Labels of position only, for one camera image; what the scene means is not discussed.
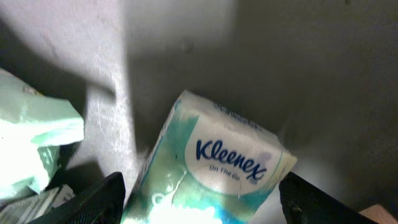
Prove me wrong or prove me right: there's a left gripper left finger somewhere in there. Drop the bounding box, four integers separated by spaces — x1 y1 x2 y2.
29 172 126 224

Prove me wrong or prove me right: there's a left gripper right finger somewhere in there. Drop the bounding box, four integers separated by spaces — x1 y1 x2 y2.
279 172 376 224

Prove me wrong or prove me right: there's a teal Kleenex tissue pack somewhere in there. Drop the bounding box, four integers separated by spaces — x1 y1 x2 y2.
121 91 297 223

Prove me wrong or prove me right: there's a mint green wet wipes pack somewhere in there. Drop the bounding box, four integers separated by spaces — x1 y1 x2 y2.
1 70 84 201

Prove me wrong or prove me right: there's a green Zam-Buk box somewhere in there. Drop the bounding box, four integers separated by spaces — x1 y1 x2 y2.
1 184 75 224

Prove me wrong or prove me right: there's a grey plastic shopping basket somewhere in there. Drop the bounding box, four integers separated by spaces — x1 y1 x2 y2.
1 0 397 215

